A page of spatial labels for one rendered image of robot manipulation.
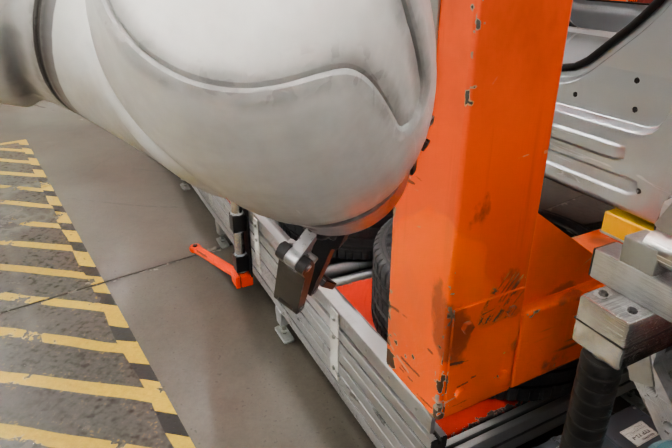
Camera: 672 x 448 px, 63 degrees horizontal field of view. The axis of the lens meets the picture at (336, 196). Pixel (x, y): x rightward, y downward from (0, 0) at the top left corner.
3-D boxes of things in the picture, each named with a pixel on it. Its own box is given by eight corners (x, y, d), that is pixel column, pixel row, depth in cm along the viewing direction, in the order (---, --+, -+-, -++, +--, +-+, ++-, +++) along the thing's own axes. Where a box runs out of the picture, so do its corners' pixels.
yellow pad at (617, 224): (701, 244, 112) (708, 223, 110) (658, 260, 106) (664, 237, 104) (640, 218, 123) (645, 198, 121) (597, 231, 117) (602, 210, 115)
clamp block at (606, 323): (684, 342, 50) (700, 292, 47) (617, 374, 46) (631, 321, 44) (634, 312, 54) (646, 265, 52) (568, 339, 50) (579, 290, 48)
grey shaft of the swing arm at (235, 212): (253, 288, 210) (245, 166, 190) (240, 292, 208) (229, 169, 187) (246, 277, 217) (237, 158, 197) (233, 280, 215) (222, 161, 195)
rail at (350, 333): (458, 484, 119) (468, 407, 110) (422, 502, 115) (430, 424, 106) (188, 151, 320) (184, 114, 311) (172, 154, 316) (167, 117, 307)
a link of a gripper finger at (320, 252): (367, 205, 39) (357, 215, 38) (323, 295, 46) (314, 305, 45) (323, 176, 40) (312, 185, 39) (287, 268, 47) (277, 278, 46)
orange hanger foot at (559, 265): (694, 311, 118) (742, 160, 104) (510, 392, 96) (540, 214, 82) (625, 274, 131) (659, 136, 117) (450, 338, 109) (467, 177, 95)
